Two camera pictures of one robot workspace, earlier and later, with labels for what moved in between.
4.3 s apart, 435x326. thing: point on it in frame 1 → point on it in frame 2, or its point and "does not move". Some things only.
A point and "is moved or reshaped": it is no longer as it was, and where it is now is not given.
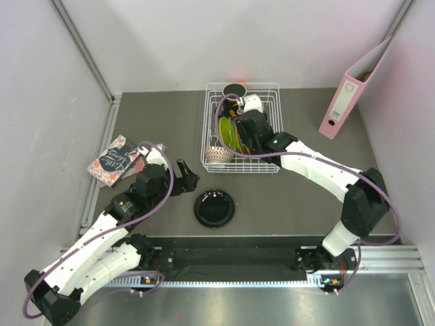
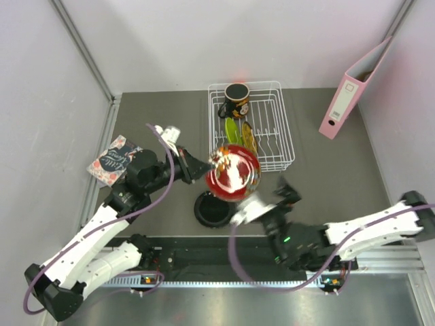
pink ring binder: [349, 91] does not move
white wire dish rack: [239, 118] is moved or reshaped
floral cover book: [114, 161] does not move
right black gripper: [242, 133] → [292, 197]
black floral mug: [230, 102] does not move
